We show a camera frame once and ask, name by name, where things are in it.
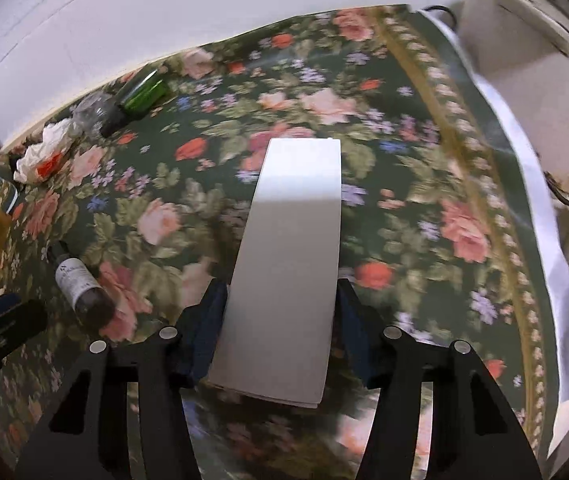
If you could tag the red-stained tissue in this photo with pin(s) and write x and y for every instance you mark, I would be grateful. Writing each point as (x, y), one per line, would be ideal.
(44, 152)

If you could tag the clear plastic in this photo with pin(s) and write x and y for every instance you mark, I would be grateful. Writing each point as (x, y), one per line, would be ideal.
(92, 109)

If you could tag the green glass bottle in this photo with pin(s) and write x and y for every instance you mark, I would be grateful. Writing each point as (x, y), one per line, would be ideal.
(142, 92)

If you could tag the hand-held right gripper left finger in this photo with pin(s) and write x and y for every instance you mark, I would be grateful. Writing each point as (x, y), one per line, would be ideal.
(204, 340)

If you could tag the brown bottle white label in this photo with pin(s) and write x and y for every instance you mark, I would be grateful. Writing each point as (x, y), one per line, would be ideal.
(82, 292)

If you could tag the white box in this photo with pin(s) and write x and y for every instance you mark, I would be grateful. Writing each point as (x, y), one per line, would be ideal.
(284, 260)

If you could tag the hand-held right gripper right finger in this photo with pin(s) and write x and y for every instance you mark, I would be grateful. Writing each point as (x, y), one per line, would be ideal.
(359, 340)

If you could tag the white rice cooker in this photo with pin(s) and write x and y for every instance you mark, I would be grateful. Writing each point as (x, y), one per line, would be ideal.
(534, 85)

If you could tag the white plastic sheet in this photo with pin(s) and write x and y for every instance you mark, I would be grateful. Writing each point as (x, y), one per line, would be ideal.
(539, 220)

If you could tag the floral tablecloth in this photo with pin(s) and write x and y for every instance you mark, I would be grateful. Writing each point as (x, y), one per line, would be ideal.
(404, 210)

